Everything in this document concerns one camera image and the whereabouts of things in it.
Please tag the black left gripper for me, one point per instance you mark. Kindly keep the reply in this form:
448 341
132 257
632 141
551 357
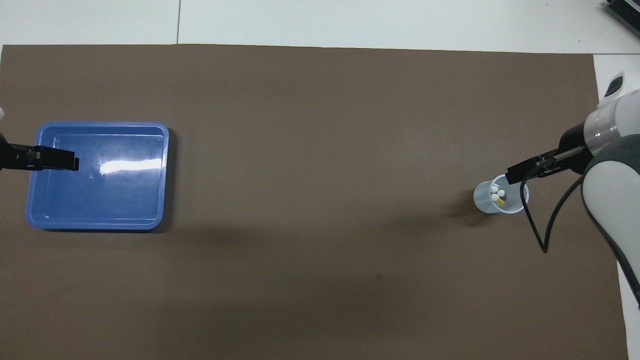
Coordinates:
4 152

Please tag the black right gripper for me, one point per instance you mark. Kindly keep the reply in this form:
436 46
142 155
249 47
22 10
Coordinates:
575 145

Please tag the purple highlighter pen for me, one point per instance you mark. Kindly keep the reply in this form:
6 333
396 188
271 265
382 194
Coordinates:
502 195

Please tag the green highlighter pen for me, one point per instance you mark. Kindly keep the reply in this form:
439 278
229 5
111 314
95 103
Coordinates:
494 190

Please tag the yellow highlighter pen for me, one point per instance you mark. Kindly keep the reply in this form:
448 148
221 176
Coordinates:
498 201

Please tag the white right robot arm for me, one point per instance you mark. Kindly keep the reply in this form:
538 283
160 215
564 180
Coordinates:
615 175

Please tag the clear plastic cup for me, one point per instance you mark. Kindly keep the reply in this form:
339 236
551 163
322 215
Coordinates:
482 200

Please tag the blue plastic tray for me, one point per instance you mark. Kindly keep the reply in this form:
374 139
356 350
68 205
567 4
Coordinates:
120 200

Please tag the grey ribbed device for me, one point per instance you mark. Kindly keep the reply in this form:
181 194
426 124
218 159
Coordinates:
625 11

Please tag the brown table mat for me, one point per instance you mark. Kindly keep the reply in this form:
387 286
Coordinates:
320 150

